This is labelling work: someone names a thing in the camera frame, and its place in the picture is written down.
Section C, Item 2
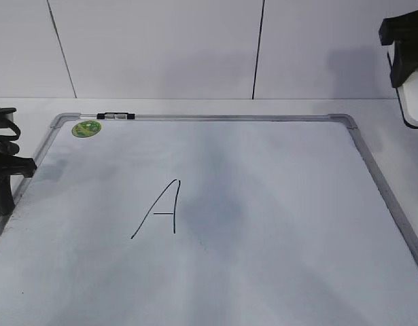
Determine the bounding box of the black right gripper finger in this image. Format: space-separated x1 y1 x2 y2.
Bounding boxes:
379 10 418 88

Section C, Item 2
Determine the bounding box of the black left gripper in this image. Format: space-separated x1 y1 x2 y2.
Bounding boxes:
0 107 37 215

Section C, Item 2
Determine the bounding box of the white whiteboard eraser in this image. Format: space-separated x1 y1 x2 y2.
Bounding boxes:
386 50 418 129

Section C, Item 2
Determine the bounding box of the round green magnet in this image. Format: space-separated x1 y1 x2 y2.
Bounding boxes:
71 120 102 138

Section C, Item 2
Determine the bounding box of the white aluminium-framed whiteboard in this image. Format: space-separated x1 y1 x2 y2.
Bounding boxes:
0 114 418 325

